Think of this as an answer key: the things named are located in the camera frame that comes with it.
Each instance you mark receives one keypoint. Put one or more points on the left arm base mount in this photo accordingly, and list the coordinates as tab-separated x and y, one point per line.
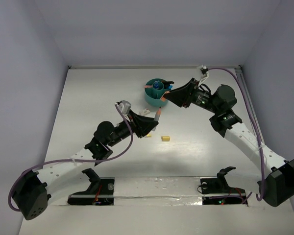
100	191

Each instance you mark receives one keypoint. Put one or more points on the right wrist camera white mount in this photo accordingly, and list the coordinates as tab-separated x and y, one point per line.
203	73

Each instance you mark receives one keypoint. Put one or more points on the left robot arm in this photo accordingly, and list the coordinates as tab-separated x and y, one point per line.
46	183

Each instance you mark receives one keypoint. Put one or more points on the metal rail table edge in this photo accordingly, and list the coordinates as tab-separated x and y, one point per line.
248	103

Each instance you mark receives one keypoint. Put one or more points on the clear orange-tipped highlighter body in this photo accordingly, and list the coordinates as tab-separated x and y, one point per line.
157	115

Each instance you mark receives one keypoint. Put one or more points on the teal round compartment organizer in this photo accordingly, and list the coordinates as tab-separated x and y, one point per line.
152	96

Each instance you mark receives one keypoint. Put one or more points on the yellow highlighter cap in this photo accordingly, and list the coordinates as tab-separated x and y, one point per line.
165	138

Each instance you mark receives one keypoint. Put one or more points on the orange highlighter piece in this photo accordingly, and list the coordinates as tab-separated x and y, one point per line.
163	98

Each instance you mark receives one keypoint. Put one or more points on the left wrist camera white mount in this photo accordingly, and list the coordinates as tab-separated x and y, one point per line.
123	106

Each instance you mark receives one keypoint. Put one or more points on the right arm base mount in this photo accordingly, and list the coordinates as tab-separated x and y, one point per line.
216	191

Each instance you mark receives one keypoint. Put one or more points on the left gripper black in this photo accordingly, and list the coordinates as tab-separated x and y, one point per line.
135	125

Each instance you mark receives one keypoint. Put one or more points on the clear spray bottle blue cap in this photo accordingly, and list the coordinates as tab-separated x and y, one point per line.
156	84

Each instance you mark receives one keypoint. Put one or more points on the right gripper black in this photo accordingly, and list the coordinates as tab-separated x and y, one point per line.
182	96

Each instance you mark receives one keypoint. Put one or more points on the white eraser in sleeve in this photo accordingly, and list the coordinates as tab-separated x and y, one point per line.
144	112

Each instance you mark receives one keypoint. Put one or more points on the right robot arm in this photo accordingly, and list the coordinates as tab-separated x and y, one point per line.
275	182

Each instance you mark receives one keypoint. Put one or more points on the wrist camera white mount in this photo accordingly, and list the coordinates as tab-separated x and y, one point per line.
123	106
203	73

